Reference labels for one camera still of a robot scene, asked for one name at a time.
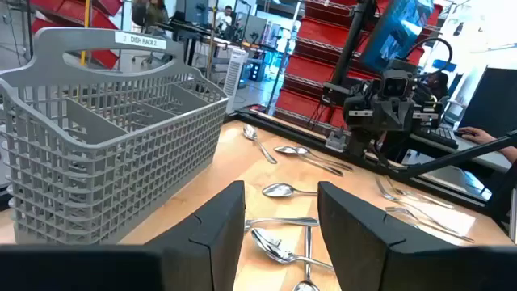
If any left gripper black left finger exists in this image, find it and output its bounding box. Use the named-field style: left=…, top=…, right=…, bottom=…
left=0, top=180, right=246, bottom=291

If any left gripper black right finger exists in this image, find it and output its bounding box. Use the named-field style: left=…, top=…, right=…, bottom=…
left=317, top=180, right=517, bottom=291

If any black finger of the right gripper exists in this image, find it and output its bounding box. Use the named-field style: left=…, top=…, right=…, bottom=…
left=392, top=105, right=416, bottom=133
left=371, top=105, right=393, bottom=133

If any grey plastic silverware basket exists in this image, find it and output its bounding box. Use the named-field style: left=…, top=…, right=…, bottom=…
left=0, top=27, right=229, bottom=247

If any black keyboard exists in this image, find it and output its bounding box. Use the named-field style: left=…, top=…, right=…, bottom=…
left=418, top=124, right=460, bottom=150

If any person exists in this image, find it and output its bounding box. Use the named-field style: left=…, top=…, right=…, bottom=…
left=215, top=4, right=235, bottom=32
left=137, top=0, right=170, bottom=28
left=422, top=70, right=451, bottom=104

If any tall red shelf rack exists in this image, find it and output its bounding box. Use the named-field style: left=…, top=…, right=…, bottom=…
left=273, top=0, right=444, bottom=129

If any person's hand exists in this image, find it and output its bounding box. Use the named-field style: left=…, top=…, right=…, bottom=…
left=457, top=125, right=498, bottom=146

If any silver fork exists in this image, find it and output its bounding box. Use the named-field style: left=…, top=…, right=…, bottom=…
left=374, top=175, right=456, bottom=210
left=385, top=205, right=476, bottom=244

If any blue monitor screen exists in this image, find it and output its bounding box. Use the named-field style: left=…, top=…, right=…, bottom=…
left=358, top=0, right=436, bottom=73

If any black monitor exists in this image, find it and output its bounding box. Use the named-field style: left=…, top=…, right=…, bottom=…
left=457, top=65, right=517, bottom=139

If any white tower fan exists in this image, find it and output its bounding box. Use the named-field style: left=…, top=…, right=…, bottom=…
left=222, top=47, right=250, bottom=115

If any yellow pole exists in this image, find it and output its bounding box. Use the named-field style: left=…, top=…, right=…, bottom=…
left=79, top=0, right=93, bottom=68

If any red bin shelf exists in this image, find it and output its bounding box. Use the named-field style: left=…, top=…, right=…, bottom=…
left=30, top=0, right=124, bottom=70

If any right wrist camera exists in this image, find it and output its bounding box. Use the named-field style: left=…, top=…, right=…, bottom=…
left=380, top=69, right=414, bottom=99

